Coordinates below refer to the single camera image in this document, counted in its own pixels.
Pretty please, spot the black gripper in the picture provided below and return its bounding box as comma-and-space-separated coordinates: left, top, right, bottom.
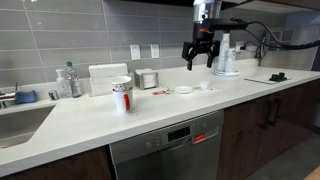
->
181, 30, 221, 72

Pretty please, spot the patterned paper cup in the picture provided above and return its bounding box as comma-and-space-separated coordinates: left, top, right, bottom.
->
110, 75, 133, 93

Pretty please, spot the tall paper cup stack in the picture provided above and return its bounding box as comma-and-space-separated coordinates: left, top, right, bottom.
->
217, 32, 232, 73

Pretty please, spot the small white cup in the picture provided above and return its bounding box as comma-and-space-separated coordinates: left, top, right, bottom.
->
199, 80, 211, 91

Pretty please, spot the short paper cup stack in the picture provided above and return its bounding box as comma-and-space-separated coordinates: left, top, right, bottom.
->
226, 48, 237, 73

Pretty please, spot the round white tray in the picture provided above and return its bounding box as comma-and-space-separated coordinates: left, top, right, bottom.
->
213, 68, 241, 77

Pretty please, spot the white round lid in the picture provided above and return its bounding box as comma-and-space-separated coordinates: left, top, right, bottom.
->
174, 85, 194, 95

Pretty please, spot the red ketchup packet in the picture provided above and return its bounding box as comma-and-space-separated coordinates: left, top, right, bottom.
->
152, 89, 168, 97

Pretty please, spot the white paper under device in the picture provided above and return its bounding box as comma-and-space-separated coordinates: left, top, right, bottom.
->
244, 74, 293, 86

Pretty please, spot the black small device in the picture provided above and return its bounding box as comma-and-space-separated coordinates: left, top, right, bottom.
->
268, 71, 289, 83

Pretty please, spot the red dishwasher sticker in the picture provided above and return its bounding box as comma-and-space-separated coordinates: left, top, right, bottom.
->
192, 132, 208, 145

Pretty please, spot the dark overhead cabinet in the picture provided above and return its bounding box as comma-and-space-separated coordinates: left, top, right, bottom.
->
220, 0, 320, 14

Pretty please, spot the dark wood cabinet door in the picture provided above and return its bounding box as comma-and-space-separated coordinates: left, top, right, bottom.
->
216, 94, 274, 180
270, 79, 320, 158

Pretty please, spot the stainless steel dishwasher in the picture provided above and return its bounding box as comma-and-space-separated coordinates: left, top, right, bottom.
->
108, 109, 225, 180

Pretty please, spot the clear water bottle green cap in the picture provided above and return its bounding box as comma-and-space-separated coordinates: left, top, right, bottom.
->
65, 61, 83, 99

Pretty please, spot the small metal cup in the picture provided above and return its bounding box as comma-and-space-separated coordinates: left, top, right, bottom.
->
48, 89, 61, 101

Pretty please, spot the dark wood sink cabinet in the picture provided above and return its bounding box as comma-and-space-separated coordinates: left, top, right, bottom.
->
0, 145, 113, 180

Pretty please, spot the blue sponge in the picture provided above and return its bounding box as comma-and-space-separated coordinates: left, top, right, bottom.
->
13, 89, 38, 105

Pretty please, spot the steel sink basin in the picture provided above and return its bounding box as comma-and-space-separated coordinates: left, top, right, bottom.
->
0, 104, 56, 150

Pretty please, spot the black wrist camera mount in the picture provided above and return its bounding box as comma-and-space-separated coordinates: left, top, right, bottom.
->
199, 17, 250, 34

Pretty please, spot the wall outlet with plug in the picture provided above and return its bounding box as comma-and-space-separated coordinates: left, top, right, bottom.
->
235, 40, 245, 53

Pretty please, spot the white wall outlet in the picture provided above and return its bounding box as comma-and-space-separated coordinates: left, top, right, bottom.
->
150, 43, 161, 60
129, 44, 142, 61

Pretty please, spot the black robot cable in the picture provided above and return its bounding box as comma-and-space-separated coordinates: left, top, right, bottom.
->
245, 20, 320, 52

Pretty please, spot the black cabinet handle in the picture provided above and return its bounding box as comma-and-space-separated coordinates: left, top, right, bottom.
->
271, 98, 282, 128
261, 99, 273, 130

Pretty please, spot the white mug red handle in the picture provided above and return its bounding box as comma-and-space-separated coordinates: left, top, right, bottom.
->
112, 87, 135, 114

